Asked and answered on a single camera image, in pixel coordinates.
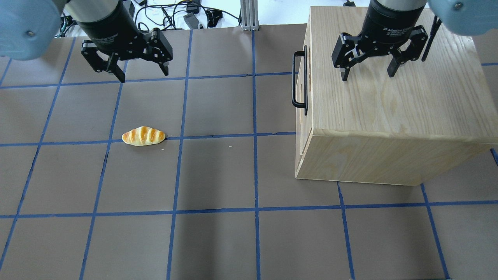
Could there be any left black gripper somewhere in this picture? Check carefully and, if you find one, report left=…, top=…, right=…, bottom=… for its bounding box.
left=76, top=2, right=173, bottom=83

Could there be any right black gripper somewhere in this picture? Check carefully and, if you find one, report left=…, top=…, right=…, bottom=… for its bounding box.
left=331, top=0, right=428, bottom=82

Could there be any black metal drawer handle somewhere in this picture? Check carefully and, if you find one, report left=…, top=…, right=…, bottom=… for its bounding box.
left=291, top=44, right=309, bottom=116

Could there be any wooden drawer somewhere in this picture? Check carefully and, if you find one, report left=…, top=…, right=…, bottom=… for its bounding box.
left=296, top=25, right=312, bottom=155
left=295, top=146, right=308, bottom=180

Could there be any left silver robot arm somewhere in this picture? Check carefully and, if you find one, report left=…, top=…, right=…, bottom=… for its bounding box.
left=0, top=0, right=173, bottom=82

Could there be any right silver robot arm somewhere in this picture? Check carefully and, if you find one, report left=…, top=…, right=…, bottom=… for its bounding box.
left=331, top=0, right=498, bottom=81

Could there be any light wooden drawer cabinet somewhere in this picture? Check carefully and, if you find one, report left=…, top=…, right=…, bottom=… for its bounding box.
left=301, top=6, right=498, bottom=186

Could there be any toy bread loaf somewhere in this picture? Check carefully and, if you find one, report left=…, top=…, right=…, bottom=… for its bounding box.
left=121, top=126, right=167, bottom=147

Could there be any aluminium frame post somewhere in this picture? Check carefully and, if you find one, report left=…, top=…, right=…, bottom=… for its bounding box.
left=240, top=0, right=260, bottom=31

